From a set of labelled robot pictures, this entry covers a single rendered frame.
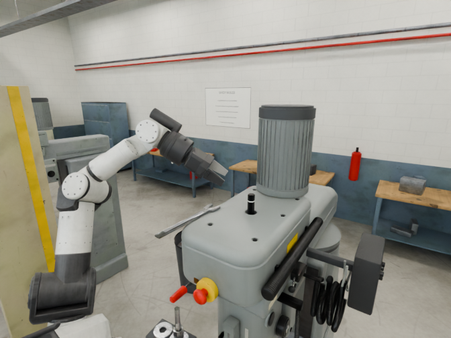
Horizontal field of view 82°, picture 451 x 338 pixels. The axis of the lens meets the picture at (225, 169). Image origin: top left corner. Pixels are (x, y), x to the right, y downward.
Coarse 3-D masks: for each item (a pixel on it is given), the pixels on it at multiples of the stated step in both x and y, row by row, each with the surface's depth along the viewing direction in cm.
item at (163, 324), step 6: (162, 324) 130; (168, 324) 130; (156, 330) 127; (162, 330) 128; (168, 330) 127; (150, 336) 125; (156, 336) 123; (162, 336) 123; (168, 336) 124; (186, 336) 123; (192, 336) 125
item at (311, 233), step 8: (312, 224) 92; (320, 224) 94; (304, 232) 87; (312, 232) 87; (304, 240) 82; (296, 248) 77; (304, 248) 79; (288, 256) 74; (296, 256) 74; (280, 264) 71; (288, 264) 70; (280, 272) 67; (288, 272) 68; (272, 280) 64; (280, 280) 65; (264, 288) 62; (272, 288) 62; (280, 288) 64; (264, 296) 62; (272, 296) 61
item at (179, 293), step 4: (188, 284) 77; (192, 284) 78; (180, 288) 74; (184, 288) 75; (176, 292) 73; (180, 292) 73; (184, 292) 74; (172, 296) 72; (176, 296) 72; (180, 296) 73; (172, 300) 71; (176, 300) 72
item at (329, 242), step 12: (336, 228) 138; (324, 240) 127; (336, 240) 127; (336, 252) 127; (312, 264) 116; (324, 264) 115; (324, 276) 120; (336, 276) 142; (312, 288) 118; (300, 312) 125; (300, 324) 126; (312, 324) 123; (324, 324) 128; (312, 336) 125; (324, 336) 131
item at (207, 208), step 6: (210, 204) 86; (204, 210) 82; (210, 210) 82; (216, 210) 83; (192, 216) 78; (198, 216) 78; (180, 222) 74; (186, 222) 74; (168, 228) 71; (174, 228) 71; (156, 234) 68; (162, 234) 68
